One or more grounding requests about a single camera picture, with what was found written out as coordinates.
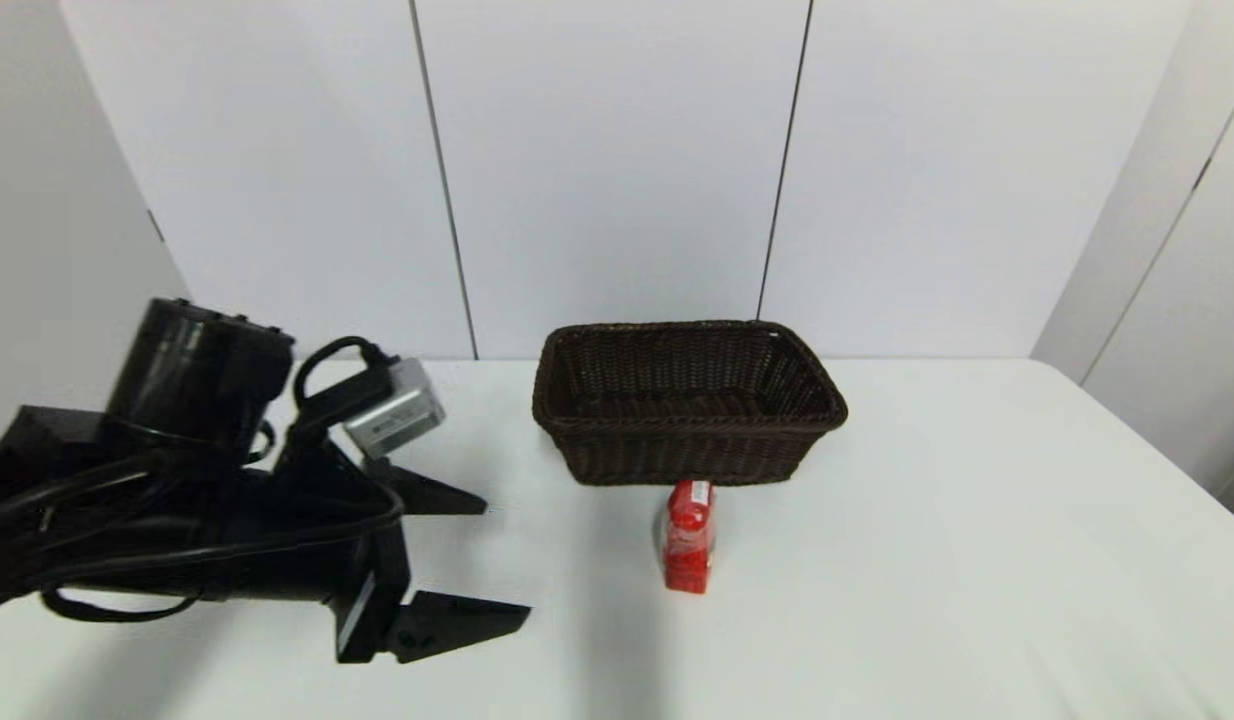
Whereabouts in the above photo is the red snack packet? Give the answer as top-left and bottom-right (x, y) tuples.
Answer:
(662, 479), (719, 595)

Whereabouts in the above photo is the dark brown wicker basket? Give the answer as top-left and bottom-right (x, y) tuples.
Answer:
(532, 320), (848, 488)

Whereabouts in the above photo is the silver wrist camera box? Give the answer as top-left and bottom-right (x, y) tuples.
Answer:
(343, 357), (447, 462)

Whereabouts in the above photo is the black camera cable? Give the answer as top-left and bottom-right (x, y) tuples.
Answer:
(293, 337), (394, 447)

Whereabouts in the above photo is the black looping arm cable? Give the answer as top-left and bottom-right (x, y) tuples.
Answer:
(40, 587), (204, 625)

